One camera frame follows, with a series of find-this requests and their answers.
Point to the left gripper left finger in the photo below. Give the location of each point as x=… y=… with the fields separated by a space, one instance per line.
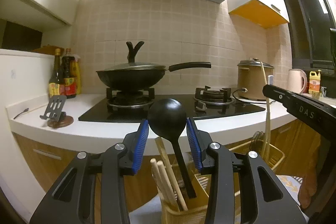
x=71 y=198

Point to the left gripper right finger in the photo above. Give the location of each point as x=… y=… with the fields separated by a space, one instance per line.
x=240 y=182

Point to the wooden chopstick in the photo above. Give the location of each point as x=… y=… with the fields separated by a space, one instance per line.
x=171 y=190
x=163 y=183
x=266 y=142
x=169 y=170

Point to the black plastic ladle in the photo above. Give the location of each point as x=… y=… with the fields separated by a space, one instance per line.
x=167 y=118

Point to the person's right hand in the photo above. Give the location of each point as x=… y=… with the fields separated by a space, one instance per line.
x=308 y=187

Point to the yellow oil bottle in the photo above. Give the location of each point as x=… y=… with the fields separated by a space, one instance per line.
x=315 y=84

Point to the white electric kettle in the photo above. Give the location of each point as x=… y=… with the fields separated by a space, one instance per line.
x=297 y=81

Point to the beige plastic utensil basket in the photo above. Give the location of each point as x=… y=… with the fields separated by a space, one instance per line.
x=190 y=202

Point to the brown rice cooker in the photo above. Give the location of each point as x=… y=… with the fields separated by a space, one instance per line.
x=251 y=77

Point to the black gas stove top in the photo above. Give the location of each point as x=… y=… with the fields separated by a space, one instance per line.
x=133 y=107

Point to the red label sauce bottle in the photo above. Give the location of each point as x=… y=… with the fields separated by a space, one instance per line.
x=68 y=75

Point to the dark soy sauce bottle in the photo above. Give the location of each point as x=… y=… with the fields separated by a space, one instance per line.
x=56 y=82

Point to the black wok with lid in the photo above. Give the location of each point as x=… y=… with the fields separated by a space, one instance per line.
x=134 y=76

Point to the dark window frame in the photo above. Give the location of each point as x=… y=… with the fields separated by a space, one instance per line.
x=310 y=22

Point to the white orange wall cabinet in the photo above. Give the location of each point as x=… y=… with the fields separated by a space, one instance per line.
x=265 y=13

